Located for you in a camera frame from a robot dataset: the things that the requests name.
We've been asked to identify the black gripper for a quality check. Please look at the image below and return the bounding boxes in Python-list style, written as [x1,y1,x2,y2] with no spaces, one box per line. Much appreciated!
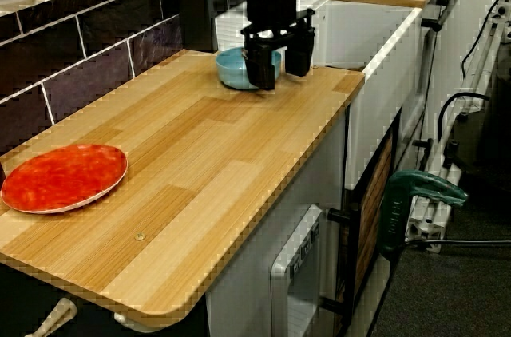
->
[240,0,317,92]

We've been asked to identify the light blue bowl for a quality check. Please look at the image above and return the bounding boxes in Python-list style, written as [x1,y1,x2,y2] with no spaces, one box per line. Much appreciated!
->
[215,47,283,91]

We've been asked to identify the white toy sink unit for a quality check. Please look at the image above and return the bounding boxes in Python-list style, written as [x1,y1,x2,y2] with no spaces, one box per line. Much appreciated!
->
[215,0,424,191]

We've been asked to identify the white oven door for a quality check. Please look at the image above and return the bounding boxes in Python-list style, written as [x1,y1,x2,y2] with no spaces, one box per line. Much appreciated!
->
[401,0,447,162]

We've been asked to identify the wooden slat crate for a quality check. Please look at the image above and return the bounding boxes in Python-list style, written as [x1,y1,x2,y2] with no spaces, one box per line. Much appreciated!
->
[353,139,395,300]

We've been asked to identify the dark tile backsplash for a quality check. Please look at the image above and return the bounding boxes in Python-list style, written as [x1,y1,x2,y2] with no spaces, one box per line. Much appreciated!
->
[0,0,188,154]

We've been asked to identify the green clamp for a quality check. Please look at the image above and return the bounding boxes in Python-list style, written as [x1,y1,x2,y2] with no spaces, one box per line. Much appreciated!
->
[378,171,469,260]

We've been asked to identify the white metal stand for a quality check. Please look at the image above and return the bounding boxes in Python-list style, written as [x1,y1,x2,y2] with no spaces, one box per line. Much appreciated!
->
[437,5,511,194]

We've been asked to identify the white toy dishwasher door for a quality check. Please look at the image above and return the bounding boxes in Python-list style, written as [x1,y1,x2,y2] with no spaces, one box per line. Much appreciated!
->
[269,204,323,337]

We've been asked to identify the white toy kitchen cabinet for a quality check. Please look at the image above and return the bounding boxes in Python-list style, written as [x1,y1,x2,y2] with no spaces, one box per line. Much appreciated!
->
[205,113,347,337]

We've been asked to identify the red plate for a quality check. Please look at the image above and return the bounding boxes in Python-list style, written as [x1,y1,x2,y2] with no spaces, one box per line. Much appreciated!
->
[1,144,129,215]

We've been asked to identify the dark grey post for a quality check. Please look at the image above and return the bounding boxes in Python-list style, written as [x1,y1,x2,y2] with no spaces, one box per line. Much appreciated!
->
[175,0,219,54]

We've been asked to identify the black oven handle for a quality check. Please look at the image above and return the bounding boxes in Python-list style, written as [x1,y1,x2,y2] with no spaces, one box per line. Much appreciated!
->
[419,0,458,33]

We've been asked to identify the thick black cable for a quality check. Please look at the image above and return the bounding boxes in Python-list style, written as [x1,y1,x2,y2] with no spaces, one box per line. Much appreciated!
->
[438,92,491,146]

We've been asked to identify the thin black cable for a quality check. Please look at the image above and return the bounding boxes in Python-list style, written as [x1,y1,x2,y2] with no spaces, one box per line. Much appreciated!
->
[461,0,511,78]

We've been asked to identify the black metal rack frame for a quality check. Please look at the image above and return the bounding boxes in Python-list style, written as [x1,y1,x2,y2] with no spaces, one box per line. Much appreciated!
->
[320,111,402,337]

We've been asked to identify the silver aluminium frame rail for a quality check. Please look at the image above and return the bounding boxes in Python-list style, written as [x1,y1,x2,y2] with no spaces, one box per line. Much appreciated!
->
[405,192,454,254]

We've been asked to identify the straight black cable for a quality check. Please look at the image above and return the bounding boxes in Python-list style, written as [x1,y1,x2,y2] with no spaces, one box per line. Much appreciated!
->
[406,237,511,249]

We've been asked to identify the white bracket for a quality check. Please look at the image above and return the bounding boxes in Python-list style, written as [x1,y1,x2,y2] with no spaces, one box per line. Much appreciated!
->
[113,311,168,334]

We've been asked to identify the cream clamp handle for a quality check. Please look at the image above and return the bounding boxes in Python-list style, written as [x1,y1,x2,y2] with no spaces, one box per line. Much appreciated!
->
[24,297,77,337]

